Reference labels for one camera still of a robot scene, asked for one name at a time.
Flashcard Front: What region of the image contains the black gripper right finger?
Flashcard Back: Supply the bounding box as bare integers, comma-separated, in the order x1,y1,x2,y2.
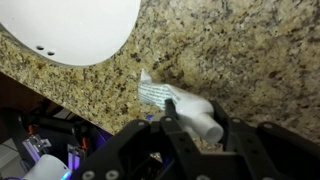
210,100,320,180

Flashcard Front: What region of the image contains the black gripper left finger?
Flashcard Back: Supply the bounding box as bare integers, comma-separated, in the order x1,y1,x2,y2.
71,98,215,180

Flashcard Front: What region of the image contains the white toothpaste tube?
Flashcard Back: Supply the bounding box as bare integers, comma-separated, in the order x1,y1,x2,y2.
137,68,225,145

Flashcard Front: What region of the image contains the red black clamp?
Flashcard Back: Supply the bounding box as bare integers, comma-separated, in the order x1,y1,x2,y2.
25,123,36,136

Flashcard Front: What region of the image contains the white oval sink basin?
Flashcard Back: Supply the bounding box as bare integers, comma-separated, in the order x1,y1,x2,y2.
0,0,142,68

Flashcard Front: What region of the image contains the wooden vanity cabinet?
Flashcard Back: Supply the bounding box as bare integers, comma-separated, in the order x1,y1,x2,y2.
0,71,51,111

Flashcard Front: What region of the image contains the aluminium mounting rail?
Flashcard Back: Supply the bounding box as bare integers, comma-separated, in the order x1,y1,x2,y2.
22,134,83,171

